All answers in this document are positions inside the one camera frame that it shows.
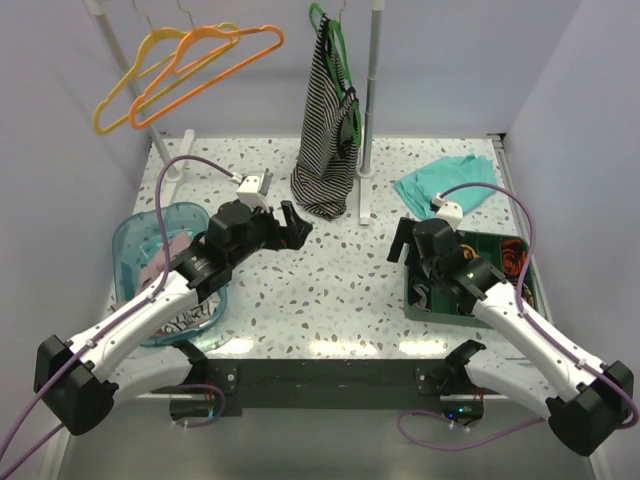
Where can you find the teal plastic basin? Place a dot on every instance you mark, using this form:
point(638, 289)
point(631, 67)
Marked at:
point(138, 257)

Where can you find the orange black rolled belt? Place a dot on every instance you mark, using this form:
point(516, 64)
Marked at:
point(513, 254)

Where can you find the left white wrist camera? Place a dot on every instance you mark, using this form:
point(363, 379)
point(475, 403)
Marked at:
point(253, 191)

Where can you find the yellow rolled band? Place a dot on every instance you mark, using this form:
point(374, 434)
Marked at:
point(469, 252)

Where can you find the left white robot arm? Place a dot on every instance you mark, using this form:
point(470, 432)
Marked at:
point(82, 379)

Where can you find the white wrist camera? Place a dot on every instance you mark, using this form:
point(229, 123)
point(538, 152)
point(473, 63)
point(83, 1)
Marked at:
point(447, 210)
point(253, 191)

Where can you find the white clothes rack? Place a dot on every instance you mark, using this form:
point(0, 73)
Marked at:
point(366, 170)

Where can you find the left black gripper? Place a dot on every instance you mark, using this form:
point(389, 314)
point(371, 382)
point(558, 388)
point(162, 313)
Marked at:
point(295, 227)

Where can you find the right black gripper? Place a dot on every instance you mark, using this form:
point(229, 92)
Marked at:
point(404, 234)

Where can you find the green compartment tray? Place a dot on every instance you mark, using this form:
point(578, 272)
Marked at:
point(443, 309)

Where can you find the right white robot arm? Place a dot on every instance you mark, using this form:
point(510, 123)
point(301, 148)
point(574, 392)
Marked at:
point(583, 400)

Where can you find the yellow hanger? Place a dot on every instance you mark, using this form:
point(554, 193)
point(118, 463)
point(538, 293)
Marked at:
point(140, 69)

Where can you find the teal cloth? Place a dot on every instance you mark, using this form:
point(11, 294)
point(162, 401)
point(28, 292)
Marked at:
point(418, 188)

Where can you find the zebra striped garment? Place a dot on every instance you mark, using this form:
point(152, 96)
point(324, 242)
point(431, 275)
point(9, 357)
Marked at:
point(192, 318)

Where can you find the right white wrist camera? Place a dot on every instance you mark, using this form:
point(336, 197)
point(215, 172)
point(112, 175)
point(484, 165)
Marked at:
point(447, 210)

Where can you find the black white patterned roll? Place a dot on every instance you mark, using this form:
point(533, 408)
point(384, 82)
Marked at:
point(420, 297)

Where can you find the green hanger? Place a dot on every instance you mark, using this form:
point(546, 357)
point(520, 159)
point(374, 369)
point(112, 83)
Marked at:
point(340, 72)

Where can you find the black white striped top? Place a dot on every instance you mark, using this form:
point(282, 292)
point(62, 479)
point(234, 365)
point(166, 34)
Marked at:
point(325, 168)

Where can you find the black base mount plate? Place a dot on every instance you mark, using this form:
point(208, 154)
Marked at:
point(235, 385)

